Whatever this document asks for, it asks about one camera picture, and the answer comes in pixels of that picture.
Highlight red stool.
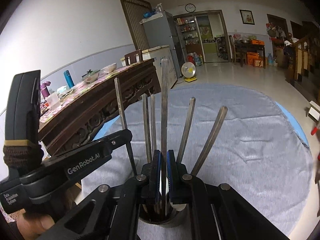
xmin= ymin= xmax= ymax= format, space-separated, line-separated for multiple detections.
xmin=310 ymin=121 xmax=320 ymax=135

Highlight black perforated utensil holder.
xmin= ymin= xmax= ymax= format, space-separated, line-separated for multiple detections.
xmin=139 ymin=203 xmax=188 ymax=228

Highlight glass lidded pot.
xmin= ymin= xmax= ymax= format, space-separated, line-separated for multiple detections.
xmin=82 ymin=69 xmax=100 ymax=83

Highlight dark carved wooden table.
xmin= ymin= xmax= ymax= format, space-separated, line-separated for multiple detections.
xmin=39 ymin=59 xmax=161 ymax=155

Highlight dark wooden side table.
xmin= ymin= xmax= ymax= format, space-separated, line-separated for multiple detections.
xmin=228 ymin=35 xmax=266 ymax=68

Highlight white step stool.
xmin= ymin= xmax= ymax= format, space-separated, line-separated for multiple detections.
xmin=307 ymin=100 xmax=320 ymax=121

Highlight small floor fan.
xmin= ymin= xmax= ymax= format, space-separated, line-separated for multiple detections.
xmin=181 ymin=62 xmax=197 ymax=82

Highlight purple water bottle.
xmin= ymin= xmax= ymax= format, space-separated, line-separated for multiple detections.
xmin=40 ymin=81 xmax=51 ymax=99

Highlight grey table cloth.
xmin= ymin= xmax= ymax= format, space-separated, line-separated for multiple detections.
xmin=81 ymin=83 xmax=315 ymax=238

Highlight orange boxes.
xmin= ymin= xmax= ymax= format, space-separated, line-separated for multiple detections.
xmin=247 ymin=40 xmax=266 ymax=68

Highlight framed wall picture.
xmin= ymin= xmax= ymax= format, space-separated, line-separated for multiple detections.
xmin=240 ymin=10 xmax=255 ymax=25

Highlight grey refrigerator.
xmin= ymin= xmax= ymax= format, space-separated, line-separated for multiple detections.
xmin=140 ymin=11 xmax=185 ymax=78

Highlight white chest freezer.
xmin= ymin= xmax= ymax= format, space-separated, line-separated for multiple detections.
xmin=141 ymin=44 xmax=179 ymax=90

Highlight round wall clock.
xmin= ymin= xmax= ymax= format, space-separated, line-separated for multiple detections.
xmin=185 ymin=3 xmax=196 ymax=13

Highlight blue thermos bottle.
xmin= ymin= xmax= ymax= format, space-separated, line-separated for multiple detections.
xmin=63 ymin=70 xmax=74 ymax=89

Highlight wooden chair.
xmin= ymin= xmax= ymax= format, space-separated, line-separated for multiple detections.
xmin=124 ymin=49 xmax=143 ymax=66

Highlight person's left hand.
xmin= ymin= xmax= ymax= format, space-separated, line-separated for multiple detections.
xmin=17 ymin=212 xmax=55 ymax=239

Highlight shelf with goods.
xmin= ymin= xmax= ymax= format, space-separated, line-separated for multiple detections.
xmin=175 ymin=16 xmax=203 ymax=63

